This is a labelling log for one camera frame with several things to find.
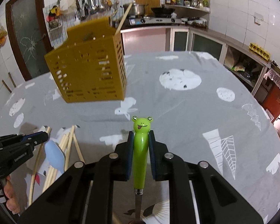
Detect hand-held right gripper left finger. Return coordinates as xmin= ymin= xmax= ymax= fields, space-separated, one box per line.
xmin=19 ymin=131 xmax=134 ymax=224

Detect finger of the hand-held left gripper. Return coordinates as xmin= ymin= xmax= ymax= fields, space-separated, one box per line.
xmin=18 ymin=131 xmax=49 ymax=148

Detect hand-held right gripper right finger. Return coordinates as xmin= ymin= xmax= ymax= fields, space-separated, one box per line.
xmin=148 ymin=131 xmax=264 ymax=224

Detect green frog-handled utensil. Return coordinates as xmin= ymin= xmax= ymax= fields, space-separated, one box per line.
xmin=132 ymin=116 xmax=154 ymax=224

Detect light blue spoon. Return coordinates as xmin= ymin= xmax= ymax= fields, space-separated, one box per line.
xmin=44 ymin=141 xmax=66 ymax=175

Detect yellow slotted utensil holder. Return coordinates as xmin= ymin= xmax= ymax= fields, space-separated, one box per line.
xmin=44 ymin=17 xmax=127 ymax=103

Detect hanging steel kitchen utensils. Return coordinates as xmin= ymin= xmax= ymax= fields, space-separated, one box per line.
xmin=77 ymin=0 xmax=113 ymax=14

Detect person's left hand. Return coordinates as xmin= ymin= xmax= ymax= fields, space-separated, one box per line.
xmin=3 ymin=175 xmax=21 ymax=215

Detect grey printed tablecloth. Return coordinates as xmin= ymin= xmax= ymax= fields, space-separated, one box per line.
xmin=0 ymin=51 xmax=280 ymax=224

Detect leaning wooden sticks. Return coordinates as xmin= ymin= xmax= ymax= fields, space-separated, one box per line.
xmin=1 ymin=72 xmax=17 ymax=93

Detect brown framed glass door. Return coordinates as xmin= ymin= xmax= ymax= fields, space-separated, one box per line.
xmin=5 ymin=0 xmax=55 ymax=82

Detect steel gas stove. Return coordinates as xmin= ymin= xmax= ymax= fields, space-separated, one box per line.
xmin=128 ymin=15 xmax=183 ymax=27

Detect steel faucet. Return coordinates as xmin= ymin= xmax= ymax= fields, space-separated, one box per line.
xmin=80 ymin=3 xmax=92 ymax=21

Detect red cabinet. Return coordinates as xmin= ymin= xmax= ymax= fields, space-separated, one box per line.
xmin=262 ymin=69 xmax=280 ymax=123

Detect black wok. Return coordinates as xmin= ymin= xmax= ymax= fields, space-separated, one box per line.
xmin=151 ymin=7 xmax=176 ymax=17

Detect steel cooking pot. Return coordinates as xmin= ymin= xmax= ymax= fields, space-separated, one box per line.
xmin=123 ymin=3 xmax=146 ymax=17

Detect yellow egg carton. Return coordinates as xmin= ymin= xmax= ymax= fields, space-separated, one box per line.
xmin=248 ymin=42 xmax=271 ymax=60

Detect wire wall rack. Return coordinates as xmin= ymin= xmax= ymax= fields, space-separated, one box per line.
xmin=43 ymin=5 xmax=63 ymax=32

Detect corner wall shelf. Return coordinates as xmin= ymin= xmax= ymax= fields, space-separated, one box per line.
xmin=164 ymin=0 xmax=211 ymax=14

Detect white wall socket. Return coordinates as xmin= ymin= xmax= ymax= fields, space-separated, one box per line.
xmin=254 ymin=12 xmax=264 ymax=25

